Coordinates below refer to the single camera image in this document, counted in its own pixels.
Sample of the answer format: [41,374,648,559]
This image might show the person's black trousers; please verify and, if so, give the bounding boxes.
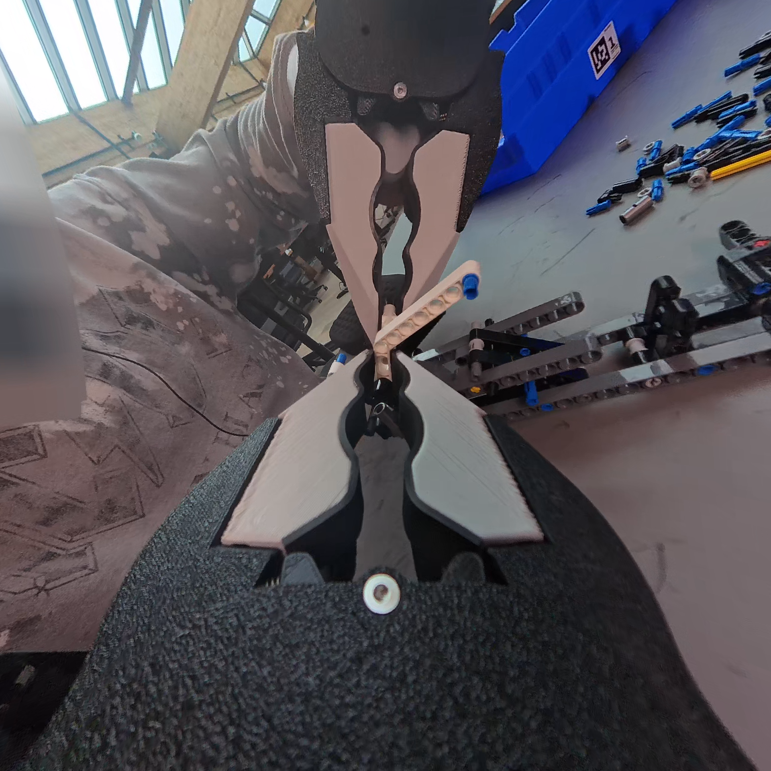
[0,651,85,771]

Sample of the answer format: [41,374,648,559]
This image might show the grey desk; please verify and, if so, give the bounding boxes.
[416,0,771,771]

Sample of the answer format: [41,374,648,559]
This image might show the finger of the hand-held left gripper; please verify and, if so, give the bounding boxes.
[325,122,388,350]
[402,128,472,296]

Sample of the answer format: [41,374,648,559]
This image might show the grey black toy chassis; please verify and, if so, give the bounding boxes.
[349,223,771,441]

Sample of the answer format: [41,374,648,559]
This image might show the pile of blue black pins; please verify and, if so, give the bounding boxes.
[584,30,771,218]

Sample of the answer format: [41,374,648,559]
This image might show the blue bin with square tag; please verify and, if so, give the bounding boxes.
[482,0,681,196]

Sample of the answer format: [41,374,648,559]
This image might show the black office chair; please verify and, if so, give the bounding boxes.
[238,229,347,368]

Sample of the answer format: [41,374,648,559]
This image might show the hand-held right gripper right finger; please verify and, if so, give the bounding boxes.
[394,352,545,547]

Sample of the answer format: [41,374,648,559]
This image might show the black oval pad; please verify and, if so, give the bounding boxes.
[328,274,443,356]

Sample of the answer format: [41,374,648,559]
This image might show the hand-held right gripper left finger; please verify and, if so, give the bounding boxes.
[222,349,371,551]

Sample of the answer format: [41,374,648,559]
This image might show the skylight window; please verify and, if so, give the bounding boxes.
[0,0,284,124]

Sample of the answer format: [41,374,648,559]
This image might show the yellow toy axle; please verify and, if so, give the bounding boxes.
[711,157,771,180]

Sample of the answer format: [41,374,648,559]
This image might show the person's left forearm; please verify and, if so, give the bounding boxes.
[48,30,320,302]

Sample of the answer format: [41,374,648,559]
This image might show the black cord with toggle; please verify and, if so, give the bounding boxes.
[81,346,251,436]

